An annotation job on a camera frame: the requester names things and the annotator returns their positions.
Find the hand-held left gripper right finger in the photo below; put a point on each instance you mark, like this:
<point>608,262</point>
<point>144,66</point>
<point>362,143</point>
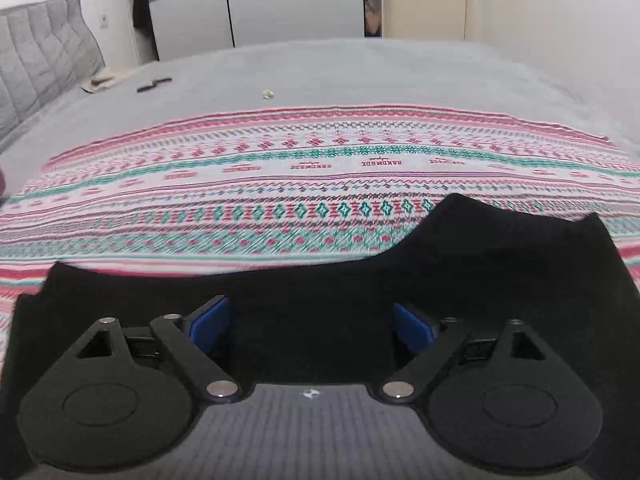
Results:
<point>412,330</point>

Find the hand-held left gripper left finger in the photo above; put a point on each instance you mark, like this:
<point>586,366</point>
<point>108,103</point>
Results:
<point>210,325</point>

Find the black pants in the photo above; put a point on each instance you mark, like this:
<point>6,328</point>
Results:
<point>325,280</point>

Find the red green patterned blanket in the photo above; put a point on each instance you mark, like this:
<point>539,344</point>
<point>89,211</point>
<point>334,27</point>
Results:
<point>300,185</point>

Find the small black object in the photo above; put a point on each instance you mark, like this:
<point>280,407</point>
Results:
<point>154,85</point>

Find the beige cloth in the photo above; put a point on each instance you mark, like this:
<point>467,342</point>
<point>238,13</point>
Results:
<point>107,80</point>

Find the grey bed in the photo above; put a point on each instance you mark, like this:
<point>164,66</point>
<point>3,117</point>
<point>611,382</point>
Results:
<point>350,70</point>

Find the grey padded headboard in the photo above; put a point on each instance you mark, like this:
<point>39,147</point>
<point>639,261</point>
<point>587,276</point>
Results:
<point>40,55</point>

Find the grey white wardrobe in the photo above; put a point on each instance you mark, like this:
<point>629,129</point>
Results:
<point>280,5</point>

